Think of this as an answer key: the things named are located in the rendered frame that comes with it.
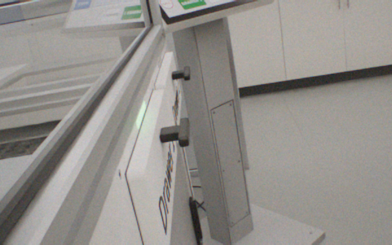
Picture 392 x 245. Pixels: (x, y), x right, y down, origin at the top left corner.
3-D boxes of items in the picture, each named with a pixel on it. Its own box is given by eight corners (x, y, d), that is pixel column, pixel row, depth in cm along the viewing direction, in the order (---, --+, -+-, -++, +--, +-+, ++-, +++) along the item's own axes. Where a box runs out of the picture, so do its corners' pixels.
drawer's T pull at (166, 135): (190, 125, 56) (188, 115, 55) (190, 148, 49) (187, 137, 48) (163, 129, 56) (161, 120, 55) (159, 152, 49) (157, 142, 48)
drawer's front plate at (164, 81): (181, 96, 98) (172, 50, 95) (177, 145, 71) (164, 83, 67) (174, 98, 98) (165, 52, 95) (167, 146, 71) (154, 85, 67)
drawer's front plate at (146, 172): (177, 151, 69) (164, 87, 65) (168, 269, 41) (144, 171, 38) (166, 153, 69) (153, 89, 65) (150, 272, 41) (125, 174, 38)
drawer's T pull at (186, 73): (190, 71, 85) (189, 65, 85) (190, 80, 78) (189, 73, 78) (173, 74, 85) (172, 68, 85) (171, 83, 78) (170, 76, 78)
